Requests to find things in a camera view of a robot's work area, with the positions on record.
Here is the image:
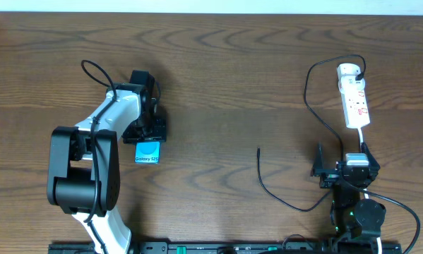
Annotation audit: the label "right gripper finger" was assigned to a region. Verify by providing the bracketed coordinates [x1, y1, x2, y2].
[311, 143, 324, 176]
[360, 142, 381, 173]

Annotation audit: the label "Galaxy S25 smartphone cyan screen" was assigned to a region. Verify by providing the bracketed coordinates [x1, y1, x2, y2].
[135, 142, 160, 164]

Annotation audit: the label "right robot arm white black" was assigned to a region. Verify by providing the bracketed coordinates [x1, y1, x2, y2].
[311, 143, 386, 253]

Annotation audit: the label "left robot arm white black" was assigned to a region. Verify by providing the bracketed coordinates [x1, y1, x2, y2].
[47, 80, 166, 253]

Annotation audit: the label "white USB charger adapter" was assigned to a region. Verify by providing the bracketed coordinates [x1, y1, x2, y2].
[337, 63, 361, 80]

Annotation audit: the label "white power strip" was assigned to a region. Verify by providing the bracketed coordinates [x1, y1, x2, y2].
[338, 75, 370, 129]

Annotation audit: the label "black charging cable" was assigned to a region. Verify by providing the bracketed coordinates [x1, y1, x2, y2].
[256, 54, 367, 213]

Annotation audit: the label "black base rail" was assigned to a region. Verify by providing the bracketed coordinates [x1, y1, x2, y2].
[47, 241, 402, 254]

